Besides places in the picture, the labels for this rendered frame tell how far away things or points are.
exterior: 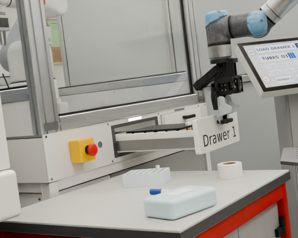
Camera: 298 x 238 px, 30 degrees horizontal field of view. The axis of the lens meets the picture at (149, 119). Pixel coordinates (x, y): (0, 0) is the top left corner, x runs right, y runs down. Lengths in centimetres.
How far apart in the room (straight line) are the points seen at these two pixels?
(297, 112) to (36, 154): 144
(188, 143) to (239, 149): 185
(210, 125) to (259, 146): 175
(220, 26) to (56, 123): 60
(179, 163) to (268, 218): 78
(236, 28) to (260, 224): 62
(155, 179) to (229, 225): 36
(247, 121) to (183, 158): 128
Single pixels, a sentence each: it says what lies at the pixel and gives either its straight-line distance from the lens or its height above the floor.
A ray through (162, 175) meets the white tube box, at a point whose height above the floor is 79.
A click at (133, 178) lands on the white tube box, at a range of 162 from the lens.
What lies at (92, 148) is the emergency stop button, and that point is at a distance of 169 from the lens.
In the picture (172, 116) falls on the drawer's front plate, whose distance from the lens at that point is 218.
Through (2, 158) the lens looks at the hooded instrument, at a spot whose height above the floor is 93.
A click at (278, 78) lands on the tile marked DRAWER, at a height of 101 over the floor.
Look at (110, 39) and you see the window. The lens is 196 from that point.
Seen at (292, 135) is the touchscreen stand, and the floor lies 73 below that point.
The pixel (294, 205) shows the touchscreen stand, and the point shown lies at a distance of 278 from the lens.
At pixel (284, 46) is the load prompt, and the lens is 275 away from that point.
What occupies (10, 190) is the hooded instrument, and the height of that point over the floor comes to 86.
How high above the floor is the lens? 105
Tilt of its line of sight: 4 degrees down
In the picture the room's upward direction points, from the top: 7 degrees counter-clockwise
